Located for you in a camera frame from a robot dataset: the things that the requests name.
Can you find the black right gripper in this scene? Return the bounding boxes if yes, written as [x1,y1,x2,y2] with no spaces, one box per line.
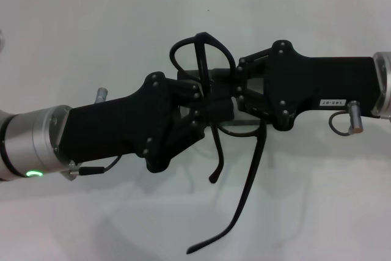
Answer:
[210,40,382,131]

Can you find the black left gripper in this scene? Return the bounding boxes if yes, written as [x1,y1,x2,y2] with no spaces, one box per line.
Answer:
[57,71,236,173]

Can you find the black glasses case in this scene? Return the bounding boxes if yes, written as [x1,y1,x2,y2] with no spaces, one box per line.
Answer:
[176,68,269,127]

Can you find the black thin-framed glasses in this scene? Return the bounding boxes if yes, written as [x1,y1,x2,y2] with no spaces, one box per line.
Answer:
[170,32,269,255]

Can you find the left gripper silver connector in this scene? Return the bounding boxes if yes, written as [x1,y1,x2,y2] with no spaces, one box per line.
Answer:
[94,87,109,105]

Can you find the gripper silver connector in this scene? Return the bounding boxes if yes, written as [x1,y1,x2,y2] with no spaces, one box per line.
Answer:
[94,87,109,105]
[348,100,365,135]

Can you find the right gripper silver connector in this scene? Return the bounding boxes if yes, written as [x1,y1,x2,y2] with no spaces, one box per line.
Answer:
[348,100,365,135]

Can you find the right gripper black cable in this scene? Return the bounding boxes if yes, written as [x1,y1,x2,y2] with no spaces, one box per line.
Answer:
[328,111,353,136]

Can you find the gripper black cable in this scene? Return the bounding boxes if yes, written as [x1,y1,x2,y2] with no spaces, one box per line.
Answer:
[328,111,353,136]
[68,154,123,177]

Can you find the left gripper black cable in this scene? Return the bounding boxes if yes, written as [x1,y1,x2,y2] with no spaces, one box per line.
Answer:
[68,154,123,177]

